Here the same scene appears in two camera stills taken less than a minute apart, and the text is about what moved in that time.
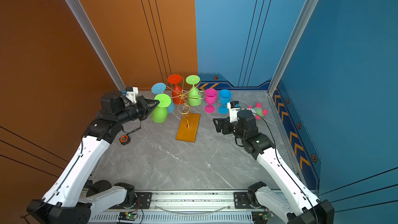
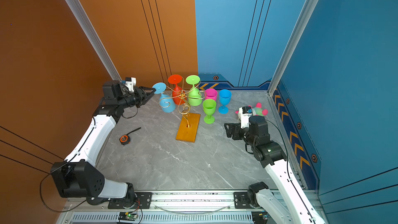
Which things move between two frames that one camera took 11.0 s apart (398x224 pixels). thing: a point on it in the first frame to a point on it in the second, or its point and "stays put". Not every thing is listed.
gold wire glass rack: x=184 y=106 stays put
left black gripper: x=142 y=103 to x=142 y=96
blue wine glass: x=225 y=97 stays put
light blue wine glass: x=159 y=87 stays put
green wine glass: x=160 y=114 to x=209 y=106
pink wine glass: x=210 y=95 stays put
